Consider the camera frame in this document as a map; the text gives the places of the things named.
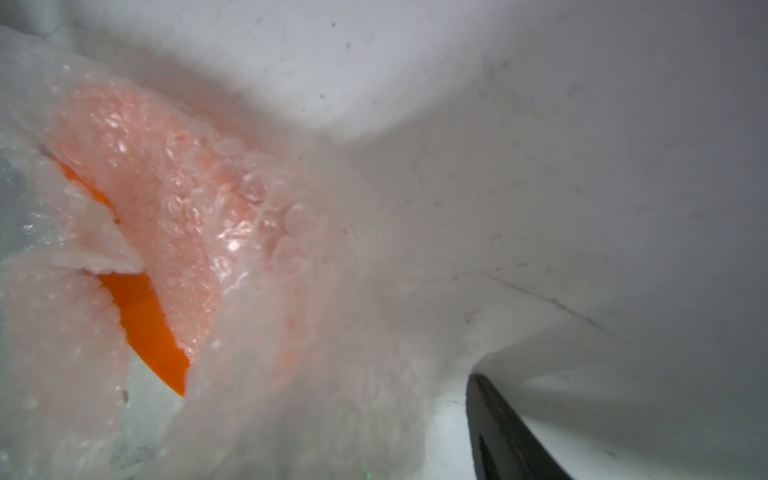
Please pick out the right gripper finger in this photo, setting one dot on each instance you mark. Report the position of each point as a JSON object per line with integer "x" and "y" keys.
{"x": 503, "y": 447}

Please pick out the orange dinner plate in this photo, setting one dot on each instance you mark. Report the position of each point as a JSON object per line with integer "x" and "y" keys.
{"x": 144, "y": 321}

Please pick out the bubble wrap around orange plate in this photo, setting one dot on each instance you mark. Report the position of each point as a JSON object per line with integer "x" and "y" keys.
{"x": 295, "y": 372}

